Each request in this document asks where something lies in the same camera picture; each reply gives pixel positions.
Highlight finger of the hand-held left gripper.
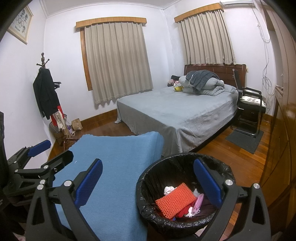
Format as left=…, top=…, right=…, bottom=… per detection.
left=14, top=149, right=74, bottom=184
left=7, top=140, right=52, bottom=172

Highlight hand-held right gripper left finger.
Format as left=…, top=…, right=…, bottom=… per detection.
left=25, top=158, right=103, bottom=241

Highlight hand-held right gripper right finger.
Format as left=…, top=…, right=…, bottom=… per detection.
left=193, top=158, right=271, bottom=241

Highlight pink face mask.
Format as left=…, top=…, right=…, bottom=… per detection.
left=192, top=193, right=205, bottom=212

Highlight bin with black bag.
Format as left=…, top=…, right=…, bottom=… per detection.
left=136, top=153, right=236, bottom=233

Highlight orange knit cloth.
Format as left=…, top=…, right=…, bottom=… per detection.
left=155, top=183, right=196, bottom=219

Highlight red glove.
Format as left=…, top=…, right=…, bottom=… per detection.
left=174, top=204, right=197, bottom=218

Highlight checkered bag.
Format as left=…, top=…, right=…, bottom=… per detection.
left=49, top=113, right=70, bottom=142

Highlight beige patterned cloth bag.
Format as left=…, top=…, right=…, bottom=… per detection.
left=54, top=110, right=67, bottom=130

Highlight red garment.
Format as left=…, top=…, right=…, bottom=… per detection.
left=51, top=104, right=64, bottom=129

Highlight blue towel mat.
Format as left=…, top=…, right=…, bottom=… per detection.
left=52, top=132, right=164, bottom=241

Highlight brown paper bag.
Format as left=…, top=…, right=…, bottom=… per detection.
left=71, top=118, right=83, bottom=131

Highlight dark grey floor mat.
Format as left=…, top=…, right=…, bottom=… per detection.
left=225, top=130, right=264, bottom=154

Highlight black jacket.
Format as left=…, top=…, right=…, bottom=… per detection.
left=33, top=68, right=60, bottom=120

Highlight black metal chair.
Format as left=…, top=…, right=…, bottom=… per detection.
left=230, top=87, right=266, bottom=138

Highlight bed with grey sheet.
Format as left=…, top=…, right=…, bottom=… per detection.
left=115, top=85, right=238, bottom=157

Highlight wooden wardrobe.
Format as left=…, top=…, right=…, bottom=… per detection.
left=259, top=5, right=296, bottom=223

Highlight wooden coat rack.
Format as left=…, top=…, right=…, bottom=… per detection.
left=36, top=53, right=80, bottom=150

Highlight white chair cushion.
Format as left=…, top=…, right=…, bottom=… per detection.
left=240, top=97, right=263, bottom=106

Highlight grey folded duvet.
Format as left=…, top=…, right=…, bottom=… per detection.
left=178, top=75, right=232, bottom=95

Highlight dark grey garment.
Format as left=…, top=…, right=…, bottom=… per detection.
left=186, top=70, right=219, bottom=91

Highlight wooden headboard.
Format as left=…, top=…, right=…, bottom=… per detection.
left=184, top=64, right=247, bottom=90

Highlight grey gooseneck stand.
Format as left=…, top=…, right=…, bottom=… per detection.
left=232, top=68, right=240, bottom=90

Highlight wide beige curtain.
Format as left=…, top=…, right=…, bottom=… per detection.
left=84, top=22, right=154, bottom=105

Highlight narrow beige curtain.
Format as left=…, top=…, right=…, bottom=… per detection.
left=178, top=9, right=237, bottom=65

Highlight long wooden curtain valance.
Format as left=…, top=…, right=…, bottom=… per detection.
left=75, top=17, right=148, bottom=29

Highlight short wooden curtain valance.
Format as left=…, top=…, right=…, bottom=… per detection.
left=174, top=3, right=224, bottom=23

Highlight white air conditioner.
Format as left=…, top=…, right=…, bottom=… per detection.
left=220, top=0, right=253, bottom=5

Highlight wooden window frame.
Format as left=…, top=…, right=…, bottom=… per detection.
left=80, top=29, right=93, bottom=91

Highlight white hanging cables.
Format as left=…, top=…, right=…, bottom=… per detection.
left=252, top=6, right=277, bottom=102

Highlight framed wall picture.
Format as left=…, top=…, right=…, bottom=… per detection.
left=7, top=5, right=34, bottom=44

